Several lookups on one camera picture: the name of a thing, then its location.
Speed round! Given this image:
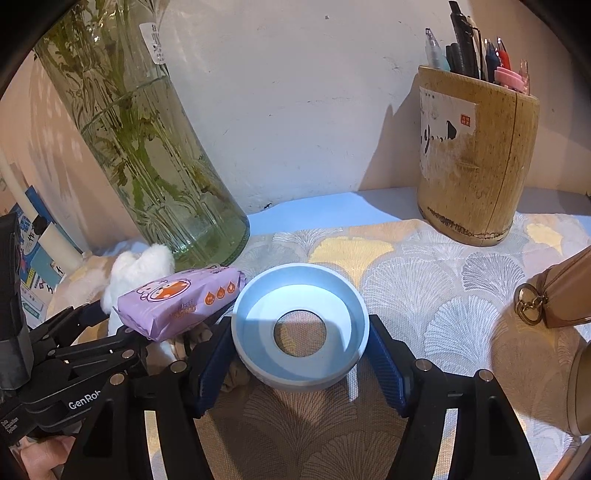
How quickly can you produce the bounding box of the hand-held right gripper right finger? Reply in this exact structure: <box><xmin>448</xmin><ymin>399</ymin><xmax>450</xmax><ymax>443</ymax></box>
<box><xmin>367</xmin><ymin>316</ymin><xmax>541</xmax><ymax>480</ymax></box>

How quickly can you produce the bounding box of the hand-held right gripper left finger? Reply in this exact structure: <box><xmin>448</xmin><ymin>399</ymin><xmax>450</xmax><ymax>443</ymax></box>
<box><xmin>60</xmin><ymin>316</ymin><xmax>234</xmax><ymax>480</ymax></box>

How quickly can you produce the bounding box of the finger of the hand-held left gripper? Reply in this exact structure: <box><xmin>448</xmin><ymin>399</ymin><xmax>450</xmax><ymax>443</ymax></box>
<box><xmin>30</xmin><ymin>302</ymin><xmax>118</xmax><ymax>354</ymax></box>
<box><xmin>9</xmin><ymin>328</ymin><xmax>151</xmax><ymax>437</ymax></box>

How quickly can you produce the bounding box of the light blue ring dish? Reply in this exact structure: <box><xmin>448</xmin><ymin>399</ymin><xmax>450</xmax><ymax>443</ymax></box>
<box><xmin>232</xmin><ymin>262</ymin><xmax>370</xmax><ymax>393</ymax></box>

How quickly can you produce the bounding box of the purple wet wipes pack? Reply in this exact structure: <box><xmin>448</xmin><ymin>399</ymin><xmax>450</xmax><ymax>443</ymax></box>
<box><xmin>116</xmin><ymin>265</ymin><xmax>246</xmax><ymax>342</ymax></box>

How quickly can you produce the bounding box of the white plush toy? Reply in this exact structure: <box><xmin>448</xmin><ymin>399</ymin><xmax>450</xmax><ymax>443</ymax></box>
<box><xmin>100</xmin><ymin>244</ymin><xmax>176</xmax><ymax>335</ymax></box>

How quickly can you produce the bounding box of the person's left hand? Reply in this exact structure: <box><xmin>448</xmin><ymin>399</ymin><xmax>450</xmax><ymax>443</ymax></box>
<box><xmin>18</xmin><ymin>436</ymin><xmax>77</xmax><ymax>480</ymax></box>

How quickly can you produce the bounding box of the blue printed box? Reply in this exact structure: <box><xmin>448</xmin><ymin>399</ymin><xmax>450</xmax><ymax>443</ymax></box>
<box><xmin>9</xmin><ymin>185</ymin><xmax>68</xmax><ymax>329</ymax></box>

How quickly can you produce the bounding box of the white pipe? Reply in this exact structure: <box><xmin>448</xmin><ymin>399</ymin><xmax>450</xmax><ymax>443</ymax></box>
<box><xmin>0</xmin><ymin>152</ymin><xmax>84</xmax><ymax>278</ymax></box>

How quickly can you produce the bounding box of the leaf patterned tablecloth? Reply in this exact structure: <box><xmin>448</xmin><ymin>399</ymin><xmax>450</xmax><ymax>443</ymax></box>
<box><xmin>46</xmin><ymin>215</ymin><xmax>591</xmax><ymax>480</ymax></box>

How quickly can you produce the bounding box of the tall glass vase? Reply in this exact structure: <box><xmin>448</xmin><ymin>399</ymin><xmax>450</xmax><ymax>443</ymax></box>
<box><xmin>34</xmin><ymin>0</ymin><xmax>251</xmax><ymax>273</ymax></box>

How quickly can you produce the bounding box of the beige cylindrical container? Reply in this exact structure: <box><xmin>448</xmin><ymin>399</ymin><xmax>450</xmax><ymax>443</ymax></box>
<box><xmin>567</xmin><ymin>342</ymin><xmax>591</xmax><ymax>437</ymax></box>

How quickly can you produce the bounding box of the tan leather bag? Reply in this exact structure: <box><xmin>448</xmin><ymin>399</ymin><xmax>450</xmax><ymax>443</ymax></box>
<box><xmin>515</xmin><ymin>244</ymin><xmax>591</xmax><ymax>329</ymax></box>

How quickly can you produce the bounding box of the bamboo pen holder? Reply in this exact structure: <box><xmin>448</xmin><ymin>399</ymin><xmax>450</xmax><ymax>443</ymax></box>
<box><xmin>417</xmin><ymin>65</ymin><xmax>541</xmax><ymax>246</ymax></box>

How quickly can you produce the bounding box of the dark grey pen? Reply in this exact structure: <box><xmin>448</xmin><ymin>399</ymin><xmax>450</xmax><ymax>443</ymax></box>
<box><xmin>444</xmin><ymin>43</ymin><xmax>464</xmax><ymax>73</ymax></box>

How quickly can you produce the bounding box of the clear light blue pen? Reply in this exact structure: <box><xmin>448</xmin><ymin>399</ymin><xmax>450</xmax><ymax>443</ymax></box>
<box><xmin>424</xmin><ymin>28</ymin><xmax>451</xmax><ymax>71</ymax></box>

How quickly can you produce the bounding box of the navy pen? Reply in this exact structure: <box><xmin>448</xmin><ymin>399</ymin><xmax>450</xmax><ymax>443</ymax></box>
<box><xmin>482</xmin><ymin>39</ymin><xmax>498</xmax><ymax>83</ymax></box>

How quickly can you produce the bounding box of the red pen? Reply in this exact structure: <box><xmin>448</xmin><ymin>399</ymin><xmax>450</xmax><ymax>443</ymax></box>
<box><xmin>496</xmin><ymin>37</ymin><xmax>513</xmax><ymax>72</ymax></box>

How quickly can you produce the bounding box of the black pen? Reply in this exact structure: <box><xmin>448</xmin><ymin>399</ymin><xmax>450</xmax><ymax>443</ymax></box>
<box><xmin>449</xmin><ymin>0</ymin><xmax>482</xmax><ymax>79</ymax></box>

